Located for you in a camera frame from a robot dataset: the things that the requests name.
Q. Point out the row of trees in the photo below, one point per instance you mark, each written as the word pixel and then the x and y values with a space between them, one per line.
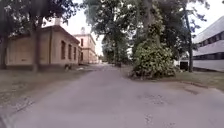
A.
pixel 113 36

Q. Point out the grass verge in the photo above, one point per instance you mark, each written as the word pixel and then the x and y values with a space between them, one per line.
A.
pixel 200 79

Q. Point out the thin-trunked tree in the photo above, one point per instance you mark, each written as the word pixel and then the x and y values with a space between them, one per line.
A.
pixel 189 40

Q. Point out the large dark tree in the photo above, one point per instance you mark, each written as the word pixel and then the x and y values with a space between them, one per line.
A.
pixel 36 40

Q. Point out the pale yellow tall building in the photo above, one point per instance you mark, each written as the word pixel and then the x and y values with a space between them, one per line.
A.
pixel 87 48

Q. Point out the bare dirt and grass ground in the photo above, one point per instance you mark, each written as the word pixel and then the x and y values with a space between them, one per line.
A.
pixel 30 81

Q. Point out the white modern building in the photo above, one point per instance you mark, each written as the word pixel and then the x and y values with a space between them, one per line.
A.
pixel 210 46

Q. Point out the ivy-covered tree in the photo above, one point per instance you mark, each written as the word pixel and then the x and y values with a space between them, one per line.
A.
pixel 151 53

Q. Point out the yellow single-storey building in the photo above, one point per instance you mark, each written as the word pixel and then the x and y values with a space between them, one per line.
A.
pixel 50 48

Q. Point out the grey asphalt road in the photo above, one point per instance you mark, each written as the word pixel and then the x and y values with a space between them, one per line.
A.
pixel 110 100

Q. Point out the dark tree trunk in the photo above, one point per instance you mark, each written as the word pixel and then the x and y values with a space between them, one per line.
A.
pixel 3 50

